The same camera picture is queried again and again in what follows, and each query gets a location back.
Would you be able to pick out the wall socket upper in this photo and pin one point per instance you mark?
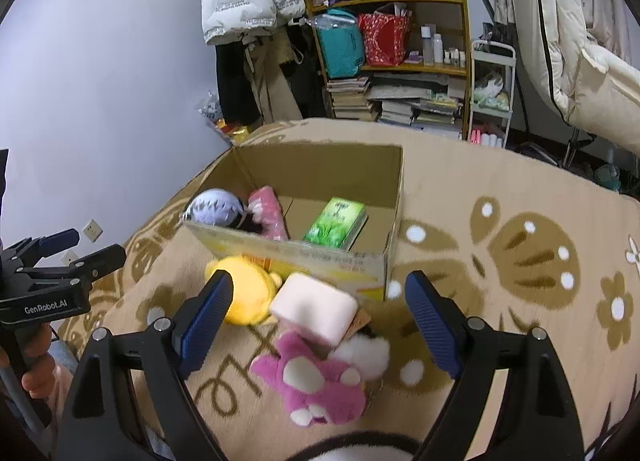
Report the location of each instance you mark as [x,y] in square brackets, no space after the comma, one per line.
[92,230]

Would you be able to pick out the white trolley cart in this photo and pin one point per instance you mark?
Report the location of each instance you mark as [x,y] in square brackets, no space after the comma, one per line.
[493,73]

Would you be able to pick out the red bag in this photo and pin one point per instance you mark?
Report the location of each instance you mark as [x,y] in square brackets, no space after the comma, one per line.
[384,38]

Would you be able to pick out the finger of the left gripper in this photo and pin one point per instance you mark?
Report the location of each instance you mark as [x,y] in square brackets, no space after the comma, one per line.
[95,263]
[60,240]

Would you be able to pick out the stack of books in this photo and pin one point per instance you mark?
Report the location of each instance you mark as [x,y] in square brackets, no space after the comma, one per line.
[350,101]

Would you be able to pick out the plastic bag of toys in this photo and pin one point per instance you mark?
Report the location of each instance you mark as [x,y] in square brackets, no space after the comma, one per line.
[210,110]

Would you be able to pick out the yellow plush toy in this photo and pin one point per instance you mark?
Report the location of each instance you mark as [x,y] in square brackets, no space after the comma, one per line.
[254,288]

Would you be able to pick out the pink swiss roll plush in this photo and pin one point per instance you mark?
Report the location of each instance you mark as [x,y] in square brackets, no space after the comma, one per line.
[314,309]

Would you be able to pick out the cardboard box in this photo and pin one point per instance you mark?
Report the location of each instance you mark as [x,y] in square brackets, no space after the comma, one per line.
[305,177]

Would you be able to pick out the black white plush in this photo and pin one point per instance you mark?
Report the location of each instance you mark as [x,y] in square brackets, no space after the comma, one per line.
[360,446]

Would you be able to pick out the wall socket lower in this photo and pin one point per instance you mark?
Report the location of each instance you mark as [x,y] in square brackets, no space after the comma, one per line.
[69,257]

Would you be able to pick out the person's left hand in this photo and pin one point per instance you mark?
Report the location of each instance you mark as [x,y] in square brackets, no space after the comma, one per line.
[39,380]

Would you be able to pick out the pink white plush bunny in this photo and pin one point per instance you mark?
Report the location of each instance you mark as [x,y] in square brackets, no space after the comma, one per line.
[312,390]

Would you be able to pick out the wooden shelf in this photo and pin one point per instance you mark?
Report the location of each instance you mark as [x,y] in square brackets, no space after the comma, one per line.
[450,19]

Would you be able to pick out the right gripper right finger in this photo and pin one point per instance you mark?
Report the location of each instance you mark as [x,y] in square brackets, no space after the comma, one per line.
[537,419]

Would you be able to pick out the pink packaged soft item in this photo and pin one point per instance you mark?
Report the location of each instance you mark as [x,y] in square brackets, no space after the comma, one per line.
[267,214]

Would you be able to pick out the teal bag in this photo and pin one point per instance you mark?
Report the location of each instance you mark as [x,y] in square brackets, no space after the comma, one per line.
[341,43]

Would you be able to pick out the white fluffy pompom keychain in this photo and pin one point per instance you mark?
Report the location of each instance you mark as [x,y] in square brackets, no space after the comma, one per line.
[369,355]

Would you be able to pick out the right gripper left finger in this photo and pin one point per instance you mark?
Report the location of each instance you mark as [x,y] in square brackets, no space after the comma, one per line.
[102,419]

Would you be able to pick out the wall socket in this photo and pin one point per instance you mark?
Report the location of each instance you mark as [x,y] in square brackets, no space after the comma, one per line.
[92,230]
[69,257]

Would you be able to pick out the white purple plush doll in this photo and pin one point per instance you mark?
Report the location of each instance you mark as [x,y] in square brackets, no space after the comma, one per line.
[215,207]

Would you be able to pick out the beige coat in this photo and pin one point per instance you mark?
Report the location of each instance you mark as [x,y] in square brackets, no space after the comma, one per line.
[264,57]

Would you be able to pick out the green tissue pack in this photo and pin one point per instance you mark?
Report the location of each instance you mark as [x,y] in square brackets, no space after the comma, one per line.
[338,225]

